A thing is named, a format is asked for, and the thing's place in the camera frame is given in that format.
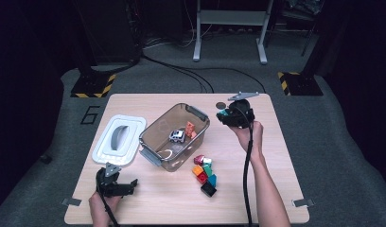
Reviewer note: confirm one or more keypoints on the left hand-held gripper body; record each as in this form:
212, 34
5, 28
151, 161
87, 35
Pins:
107, 184

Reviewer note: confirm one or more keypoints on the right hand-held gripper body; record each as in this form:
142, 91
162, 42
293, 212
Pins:
240, 121

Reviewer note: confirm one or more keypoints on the teal toy brick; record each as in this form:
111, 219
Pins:
224, 112

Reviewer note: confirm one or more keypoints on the salmon pink toy brick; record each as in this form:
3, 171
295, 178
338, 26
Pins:
194, 135

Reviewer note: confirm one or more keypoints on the long orange-red toy brick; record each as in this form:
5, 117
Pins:
190, 127

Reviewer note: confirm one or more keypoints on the small white toy brick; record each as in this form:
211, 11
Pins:
207, 161

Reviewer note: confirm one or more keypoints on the maroon toy brick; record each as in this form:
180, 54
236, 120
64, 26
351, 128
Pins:
199, 159

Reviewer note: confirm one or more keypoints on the white toy car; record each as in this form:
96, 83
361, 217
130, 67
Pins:
177, 136

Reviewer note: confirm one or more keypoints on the green toy brick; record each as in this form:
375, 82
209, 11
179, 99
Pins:
208, 170

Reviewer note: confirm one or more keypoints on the clear brown storage box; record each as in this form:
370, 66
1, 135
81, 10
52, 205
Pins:
159, 138

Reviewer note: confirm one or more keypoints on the orange toy brick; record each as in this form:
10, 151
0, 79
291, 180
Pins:
197, 170

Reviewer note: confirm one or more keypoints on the blue toy brick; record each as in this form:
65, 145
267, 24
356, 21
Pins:
212, 180

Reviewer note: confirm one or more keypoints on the red toy brick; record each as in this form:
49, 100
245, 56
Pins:
202, 177

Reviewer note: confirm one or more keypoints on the black toy brick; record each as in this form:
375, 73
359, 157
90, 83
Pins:
208, 189

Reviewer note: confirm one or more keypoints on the person's right hand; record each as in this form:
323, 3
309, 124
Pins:
257, 138

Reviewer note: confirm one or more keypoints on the person's left hand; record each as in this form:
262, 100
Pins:
95, 206

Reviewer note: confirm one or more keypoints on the grey table corner tab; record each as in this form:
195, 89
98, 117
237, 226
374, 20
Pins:
71, 201
304, 202

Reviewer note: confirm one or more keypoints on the black yellow-striped stand base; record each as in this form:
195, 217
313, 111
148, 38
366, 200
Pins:
93, 85
303, 85

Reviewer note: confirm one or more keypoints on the white metal stand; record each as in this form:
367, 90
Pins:
232, 17

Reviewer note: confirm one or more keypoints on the dark curtain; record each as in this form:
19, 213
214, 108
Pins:
21, 94
364, 78

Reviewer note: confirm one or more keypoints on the dark cabinet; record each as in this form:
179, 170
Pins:
109, 28

